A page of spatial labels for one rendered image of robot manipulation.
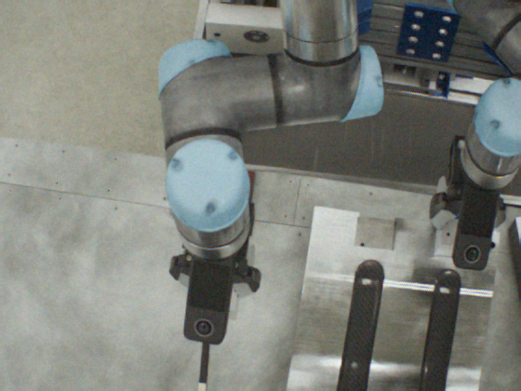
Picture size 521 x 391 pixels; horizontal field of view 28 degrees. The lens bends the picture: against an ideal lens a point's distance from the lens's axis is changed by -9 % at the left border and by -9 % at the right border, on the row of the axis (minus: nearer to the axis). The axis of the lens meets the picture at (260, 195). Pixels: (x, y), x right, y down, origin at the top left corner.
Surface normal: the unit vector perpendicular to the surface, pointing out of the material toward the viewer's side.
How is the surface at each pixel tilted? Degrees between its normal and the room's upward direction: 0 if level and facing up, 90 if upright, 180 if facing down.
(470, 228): 30
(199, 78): 4
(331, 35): 58
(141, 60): 0
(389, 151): 0
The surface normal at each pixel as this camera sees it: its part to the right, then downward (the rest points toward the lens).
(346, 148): 0.00, -0.32
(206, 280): -0.12, 0.22
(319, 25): 0.04, 0.64
